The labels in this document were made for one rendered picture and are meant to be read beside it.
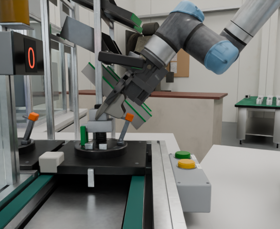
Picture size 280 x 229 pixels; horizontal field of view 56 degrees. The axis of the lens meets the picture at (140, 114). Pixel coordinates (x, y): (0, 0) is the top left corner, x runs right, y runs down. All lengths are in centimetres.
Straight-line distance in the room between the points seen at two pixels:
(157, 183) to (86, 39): 58
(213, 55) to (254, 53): 659
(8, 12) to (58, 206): 37
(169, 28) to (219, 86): 662
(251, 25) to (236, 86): 648
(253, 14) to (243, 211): 47
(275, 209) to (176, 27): 49
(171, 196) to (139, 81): 30
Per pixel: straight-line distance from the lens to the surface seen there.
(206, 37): 64
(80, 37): 95
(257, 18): 75
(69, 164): 63
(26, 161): 68
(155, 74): 67
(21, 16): 54
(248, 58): 720
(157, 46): 65
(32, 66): 54
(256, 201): 75
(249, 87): 719
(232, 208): 70
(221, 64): 63
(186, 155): 69
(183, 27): 65
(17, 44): 50
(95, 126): 69
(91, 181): 61
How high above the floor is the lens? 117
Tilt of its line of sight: 8 degrees down
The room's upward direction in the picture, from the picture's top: straight up
